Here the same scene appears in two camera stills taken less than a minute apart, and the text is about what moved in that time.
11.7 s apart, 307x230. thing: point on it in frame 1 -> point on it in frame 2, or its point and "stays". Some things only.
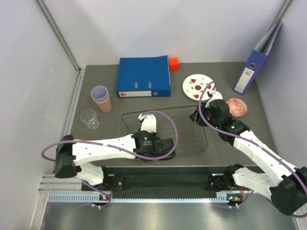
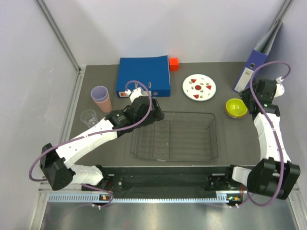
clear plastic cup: x=88 y=117 stays
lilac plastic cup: x=99 y=93 stays
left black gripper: x=153 y=134 -> x=155 y=115
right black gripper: x=196 y=119 -> x=244 y=94
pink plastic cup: x=105 y=106 stays
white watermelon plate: x=194 y=85 stays
